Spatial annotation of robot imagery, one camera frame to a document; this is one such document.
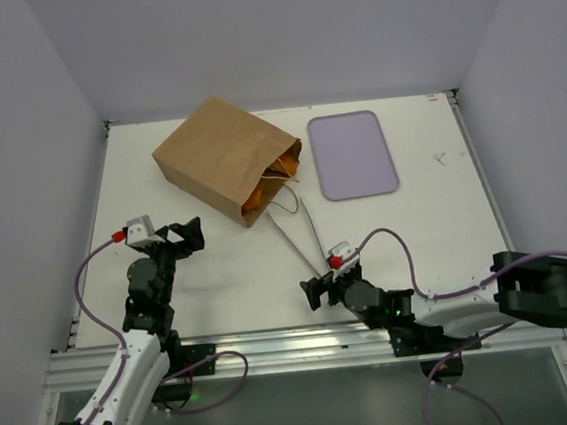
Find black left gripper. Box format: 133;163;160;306
135;217;209;306

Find metal kitchen tongs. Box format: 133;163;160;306
264;189;328;277

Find brown paper bag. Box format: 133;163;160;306
152;96;302;228

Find orange fake baguette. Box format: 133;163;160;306
266;154;298;178

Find orange fake bread loaf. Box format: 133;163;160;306
242;185;263;213

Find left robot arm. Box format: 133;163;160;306
58;216;205;425

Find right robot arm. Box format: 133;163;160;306
301;251;567;357

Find lilac plastic tray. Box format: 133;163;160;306
307;110;400;202

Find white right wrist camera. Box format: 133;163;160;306
327;241;358;271

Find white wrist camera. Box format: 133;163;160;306
125;215;155;247
327;241;358;271

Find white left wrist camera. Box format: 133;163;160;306
125;215;155;247

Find aluminium mounting rail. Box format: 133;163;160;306
43;322;567;394

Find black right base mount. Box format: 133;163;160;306
387;324;478;385

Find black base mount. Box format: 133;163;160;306
151;343;216;410
387;324;478;385

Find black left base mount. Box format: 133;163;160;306
151;343;216;410

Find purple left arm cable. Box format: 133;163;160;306
12;220;256;425

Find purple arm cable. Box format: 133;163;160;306
12;220;256;425
348;209;567;425

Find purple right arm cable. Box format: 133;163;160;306
348;209;567;425

